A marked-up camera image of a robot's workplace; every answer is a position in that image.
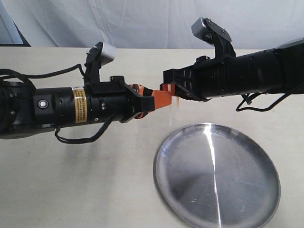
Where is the white backdrop sheet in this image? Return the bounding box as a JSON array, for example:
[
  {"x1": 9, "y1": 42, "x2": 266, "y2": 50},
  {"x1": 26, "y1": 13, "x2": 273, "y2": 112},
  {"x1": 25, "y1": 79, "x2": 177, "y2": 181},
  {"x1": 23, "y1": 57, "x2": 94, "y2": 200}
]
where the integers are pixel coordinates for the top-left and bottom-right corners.
[{"x1": 0, "y1": 0, "x2": 304, "y2": 49}]

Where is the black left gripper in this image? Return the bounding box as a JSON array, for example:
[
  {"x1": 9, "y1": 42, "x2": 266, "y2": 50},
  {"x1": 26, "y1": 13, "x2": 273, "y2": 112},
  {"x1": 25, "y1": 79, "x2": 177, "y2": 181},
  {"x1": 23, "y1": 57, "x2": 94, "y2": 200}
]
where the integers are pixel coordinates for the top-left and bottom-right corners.
[{"x1": 90, "y1": 76, "x2": 172, "y2": 123}]

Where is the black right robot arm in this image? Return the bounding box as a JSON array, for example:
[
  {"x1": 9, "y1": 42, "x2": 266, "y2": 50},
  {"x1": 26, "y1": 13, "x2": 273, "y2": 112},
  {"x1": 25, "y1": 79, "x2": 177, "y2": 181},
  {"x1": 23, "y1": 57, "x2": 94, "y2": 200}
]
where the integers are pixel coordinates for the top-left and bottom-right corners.
[{"x1": 160, "y1": 38, "x2": 304, "y2": 101}]

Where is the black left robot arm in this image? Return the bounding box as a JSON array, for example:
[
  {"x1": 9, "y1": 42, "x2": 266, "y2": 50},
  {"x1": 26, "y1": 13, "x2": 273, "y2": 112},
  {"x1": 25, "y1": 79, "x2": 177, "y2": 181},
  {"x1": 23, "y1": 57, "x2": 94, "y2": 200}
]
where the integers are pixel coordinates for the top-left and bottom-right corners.
[{"x1": 0, "y1": 76, "x2": 172, "y2": 144}]

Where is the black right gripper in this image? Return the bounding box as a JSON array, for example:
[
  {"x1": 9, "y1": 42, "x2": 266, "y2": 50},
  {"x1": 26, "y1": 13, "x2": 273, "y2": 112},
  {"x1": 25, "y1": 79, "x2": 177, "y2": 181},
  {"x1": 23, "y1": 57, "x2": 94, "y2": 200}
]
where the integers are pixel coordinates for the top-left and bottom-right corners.
[{"x1": 160, "y1": 56, "x2": 228, "y2": 102}]

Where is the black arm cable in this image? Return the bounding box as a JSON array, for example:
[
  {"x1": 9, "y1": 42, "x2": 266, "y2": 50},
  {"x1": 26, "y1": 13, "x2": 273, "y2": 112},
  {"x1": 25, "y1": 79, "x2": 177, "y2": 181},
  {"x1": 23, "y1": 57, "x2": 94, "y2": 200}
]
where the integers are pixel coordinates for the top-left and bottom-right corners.
[
  {"x1": 0, "y1": 64, "x2": 114, "y2": 144},
  {"x1": 235, "y1": 85, "x2": 304, "y2": 113}
]

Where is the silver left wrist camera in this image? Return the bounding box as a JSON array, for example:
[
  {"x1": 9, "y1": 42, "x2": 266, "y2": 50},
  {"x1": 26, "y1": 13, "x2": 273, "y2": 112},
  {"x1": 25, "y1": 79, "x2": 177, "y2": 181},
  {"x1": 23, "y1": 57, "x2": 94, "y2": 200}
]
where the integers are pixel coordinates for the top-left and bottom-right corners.
[{"x1": 84, "y1": 41, "x2": 117, "y2": 86}]

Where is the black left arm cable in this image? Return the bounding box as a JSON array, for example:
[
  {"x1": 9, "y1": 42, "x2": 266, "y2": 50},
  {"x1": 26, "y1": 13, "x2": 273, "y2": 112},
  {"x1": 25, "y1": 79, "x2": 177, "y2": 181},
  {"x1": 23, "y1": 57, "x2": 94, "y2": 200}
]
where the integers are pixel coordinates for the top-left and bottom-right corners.
[{"x1": 0, "y1": 64, "x2": 114, "y2": 144}]

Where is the thin yellow stick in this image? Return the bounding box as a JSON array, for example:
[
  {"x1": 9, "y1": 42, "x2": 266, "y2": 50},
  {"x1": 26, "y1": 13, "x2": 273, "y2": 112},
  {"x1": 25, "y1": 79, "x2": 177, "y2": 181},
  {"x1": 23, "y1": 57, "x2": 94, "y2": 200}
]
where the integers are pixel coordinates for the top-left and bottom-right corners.
[{"x1": 168, "y1": 96, "x2": 180, "y2": 112}]

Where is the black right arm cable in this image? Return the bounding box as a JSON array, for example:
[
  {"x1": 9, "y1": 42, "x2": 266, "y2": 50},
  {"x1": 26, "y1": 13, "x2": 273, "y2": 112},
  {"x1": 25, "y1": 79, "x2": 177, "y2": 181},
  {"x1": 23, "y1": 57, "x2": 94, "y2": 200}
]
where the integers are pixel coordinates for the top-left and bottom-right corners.
[{"x1": 235, "y1": 85, "x2": 304, "y2": 113}]

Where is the round silver metal plate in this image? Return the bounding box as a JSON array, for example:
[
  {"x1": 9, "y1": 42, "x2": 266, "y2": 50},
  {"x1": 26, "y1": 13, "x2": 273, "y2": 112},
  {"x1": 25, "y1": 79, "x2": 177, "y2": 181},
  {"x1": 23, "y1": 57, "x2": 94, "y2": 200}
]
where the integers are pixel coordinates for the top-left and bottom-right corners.
[{"x1": 153, "y1": 123, "x2": 281, "y2": 228}]

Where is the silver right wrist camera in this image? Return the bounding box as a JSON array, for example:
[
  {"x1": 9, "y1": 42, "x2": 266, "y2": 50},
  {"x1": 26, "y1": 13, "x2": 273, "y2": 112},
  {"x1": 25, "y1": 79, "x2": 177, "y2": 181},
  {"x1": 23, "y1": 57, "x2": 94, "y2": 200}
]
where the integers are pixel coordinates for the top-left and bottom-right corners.
[{"x1": 191, "y1": 17, "x2": 236, "y2": 58}]

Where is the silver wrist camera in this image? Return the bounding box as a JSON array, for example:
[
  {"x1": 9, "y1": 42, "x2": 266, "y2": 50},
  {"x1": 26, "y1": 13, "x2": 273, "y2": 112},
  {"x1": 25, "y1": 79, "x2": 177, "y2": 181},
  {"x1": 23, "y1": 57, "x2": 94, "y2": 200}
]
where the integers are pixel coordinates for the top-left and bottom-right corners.
[
  {"x1": 191, "y1": 17, "x2": 236, "y2": 58},
  {"x1": 84, "y1": 41, "x2": 117, "y2": 86}
]

